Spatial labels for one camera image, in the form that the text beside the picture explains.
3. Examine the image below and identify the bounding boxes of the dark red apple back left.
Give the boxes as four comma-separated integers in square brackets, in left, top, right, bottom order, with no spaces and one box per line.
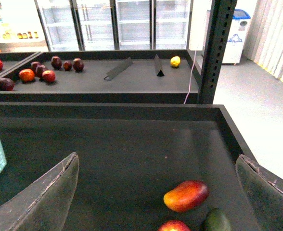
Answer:
[51,56,62,70]

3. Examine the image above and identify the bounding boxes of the black triangular shelf divider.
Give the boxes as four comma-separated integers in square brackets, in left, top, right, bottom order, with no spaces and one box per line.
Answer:
[154,54,165,77]

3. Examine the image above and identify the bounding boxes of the bottles on store shelf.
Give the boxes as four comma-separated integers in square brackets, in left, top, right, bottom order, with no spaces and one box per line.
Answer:
[0,24,39,40]

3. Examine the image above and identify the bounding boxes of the small dark red apple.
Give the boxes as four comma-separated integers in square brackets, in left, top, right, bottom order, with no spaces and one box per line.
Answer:
[63,61,73,71]

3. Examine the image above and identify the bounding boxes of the pink cable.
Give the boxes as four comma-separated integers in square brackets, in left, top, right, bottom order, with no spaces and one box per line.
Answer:
[183,44,200,105]

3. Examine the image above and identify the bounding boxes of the black display tray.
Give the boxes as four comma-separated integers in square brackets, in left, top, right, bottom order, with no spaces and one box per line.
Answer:
[0,103,261,231]
[0,50,200,104]

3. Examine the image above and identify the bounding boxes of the dark plum behind orange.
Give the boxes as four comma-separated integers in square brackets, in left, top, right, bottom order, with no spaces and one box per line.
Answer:
[30,61,41,73]

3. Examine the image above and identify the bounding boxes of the green avocado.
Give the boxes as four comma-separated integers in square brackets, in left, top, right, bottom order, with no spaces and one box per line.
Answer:
[201,208,232,231]

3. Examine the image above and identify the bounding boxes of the dark plum middle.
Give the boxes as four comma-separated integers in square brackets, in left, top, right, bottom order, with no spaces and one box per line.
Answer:
[35,64,48,78]

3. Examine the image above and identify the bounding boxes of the red apple front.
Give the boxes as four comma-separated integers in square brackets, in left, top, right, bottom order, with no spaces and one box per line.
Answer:
[42,70,56,83]

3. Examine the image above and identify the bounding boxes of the glass door display fridges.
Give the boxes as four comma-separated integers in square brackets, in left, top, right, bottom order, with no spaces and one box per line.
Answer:
[35,0,193,51]

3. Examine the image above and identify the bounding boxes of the red orange mango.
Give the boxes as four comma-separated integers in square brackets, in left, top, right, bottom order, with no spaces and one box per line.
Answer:
[163,180,209,213]

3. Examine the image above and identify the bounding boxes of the white chest freezer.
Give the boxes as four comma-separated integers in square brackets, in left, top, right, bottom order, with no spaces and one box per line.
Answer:
[222,9,251,64]

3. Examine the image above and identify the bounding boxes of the yellow lemon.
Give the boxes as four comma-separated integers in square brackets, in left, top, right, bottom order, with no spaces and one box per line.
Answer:
[170,56,181,68]

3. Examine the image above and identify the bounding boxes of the dark red apple back right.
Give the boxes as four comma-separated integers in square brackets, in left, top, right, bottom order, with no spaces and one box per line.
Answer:
[73,58,84,72]

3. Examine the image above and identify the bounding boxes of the black front display tray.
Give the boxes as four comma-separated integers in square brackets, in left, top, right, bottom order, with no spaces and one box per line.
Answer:
[0,103,261,231]

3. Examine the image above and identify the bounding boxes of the orange fruit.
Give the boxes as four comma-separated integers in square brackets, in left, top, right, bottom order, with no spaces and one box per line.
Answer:
[19,69,35,83]

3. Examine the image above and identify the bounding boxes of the black perforated shelf post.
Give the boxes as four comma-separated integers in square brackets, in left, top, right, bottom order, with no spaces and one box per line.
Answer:
[197,0,237,104]

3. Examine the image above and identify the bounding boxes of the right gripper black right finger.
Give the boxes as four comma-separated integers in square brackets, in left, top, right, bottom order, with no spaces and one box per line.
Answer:
[235,154,283,231]

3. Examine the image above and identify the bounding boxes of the black rear display tray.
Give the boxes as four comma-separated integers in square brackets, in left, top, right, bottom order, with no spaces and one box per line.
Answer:
[0,50,200,104]

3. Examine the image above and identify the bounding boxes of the dark plum front left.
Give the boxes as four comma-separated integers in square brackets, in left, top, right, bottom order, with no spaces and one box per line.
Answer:
[0,78,15,91]

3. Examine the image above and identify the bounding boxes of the flat black shelf divider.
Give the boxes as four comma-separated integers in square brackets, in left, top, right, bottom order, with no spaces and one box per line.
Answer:
[104,58,133,81]

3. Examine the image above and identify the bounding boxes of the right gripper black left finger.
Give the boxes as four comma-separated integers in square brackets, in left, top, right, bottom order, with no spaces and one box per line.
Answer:
[0,153,79,231]

